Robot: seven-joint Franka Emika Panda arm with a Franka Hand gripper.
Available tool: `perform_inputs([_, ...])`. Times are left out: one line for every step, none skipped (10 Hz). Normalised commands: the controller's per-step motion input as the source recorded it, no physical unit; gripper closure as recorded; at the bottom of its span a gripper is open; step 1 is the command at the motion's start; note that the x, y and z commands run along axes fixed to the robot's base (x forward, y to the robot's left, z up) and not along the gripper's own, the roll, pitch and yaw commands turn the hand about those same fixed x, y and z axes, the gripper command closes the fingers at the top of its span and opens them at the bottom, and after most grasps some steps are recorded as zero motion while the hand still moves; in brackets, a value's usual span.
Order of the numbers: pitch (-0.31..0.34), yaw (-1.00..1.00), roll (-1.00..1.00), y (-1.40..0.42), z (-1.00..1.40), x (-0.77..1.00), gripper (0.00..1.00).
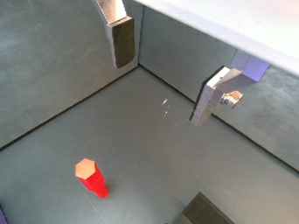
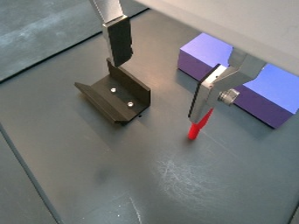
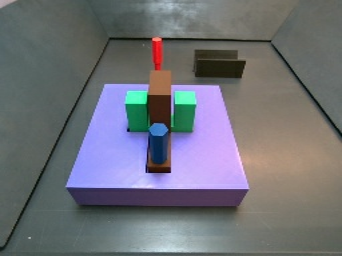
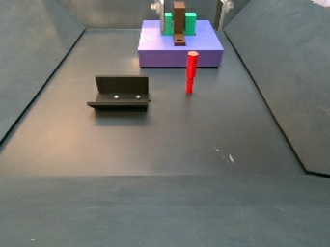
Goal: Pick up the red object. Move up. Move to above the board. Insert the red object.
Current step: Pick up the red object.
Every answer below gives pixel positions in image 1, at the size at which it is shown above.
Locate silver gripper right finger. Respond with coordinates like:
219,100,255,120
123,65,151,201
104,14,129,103
191,50,269,125

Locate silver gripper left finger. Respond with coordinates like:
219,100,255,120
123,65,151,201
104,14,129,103
93,0,136,68

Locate red hexagonal peg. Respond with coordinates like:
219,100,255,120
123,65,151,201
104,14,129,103
74,158,108,198

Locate black metal board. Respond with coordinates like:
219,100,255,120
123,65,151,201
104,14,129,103
172,192,235,224

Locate purple flat block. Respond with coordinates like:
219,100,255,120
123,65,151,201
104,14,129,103
0,207,8,224

